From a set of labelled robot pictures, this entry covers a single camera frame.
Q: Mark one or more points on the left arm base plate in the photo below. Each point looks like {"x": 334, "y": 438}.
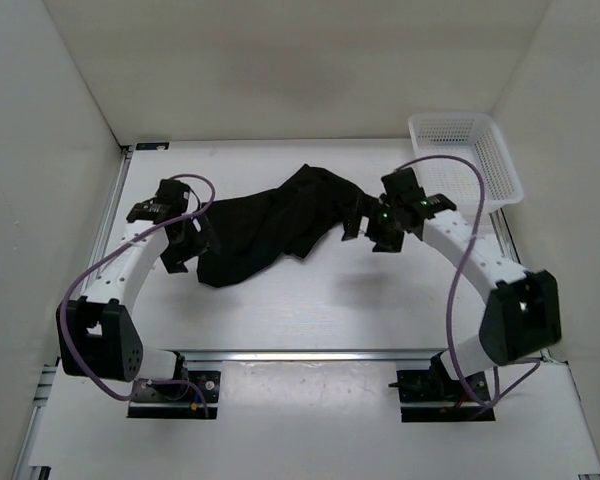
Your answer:
{"x": 178, "y": 402}

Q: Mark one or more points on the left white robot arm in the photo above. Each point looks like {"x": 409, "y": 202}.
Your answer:
{"x": 97, "y": 336}

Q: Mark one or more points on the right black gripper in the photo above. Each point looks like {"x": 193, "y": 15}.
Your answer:
{"x": 363, "y": 207}

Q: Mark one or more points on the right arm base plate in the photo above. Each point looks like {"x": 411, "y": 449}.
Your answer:
{"x": 423, "y": 402}

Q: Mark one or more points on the white plastic basket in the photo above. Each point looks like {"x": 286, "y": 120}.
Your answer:
{"x": 456, "y": 145}

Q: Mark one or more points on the black shorts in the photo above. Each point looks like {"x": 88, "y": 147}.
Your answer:
{"x": 255, "y": 230}

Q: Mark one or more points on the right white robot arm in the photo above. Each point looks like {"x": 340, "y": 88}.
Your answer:
{"x": 522, "y": 313}

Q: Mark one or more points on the aluminium frame rail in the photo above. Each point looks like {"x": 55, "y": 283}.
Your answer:
{"x": 391, "y": 355}

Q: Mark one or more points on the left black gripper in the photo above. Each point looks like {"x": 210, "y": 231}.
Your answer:
{"x": 174, "y": 259}

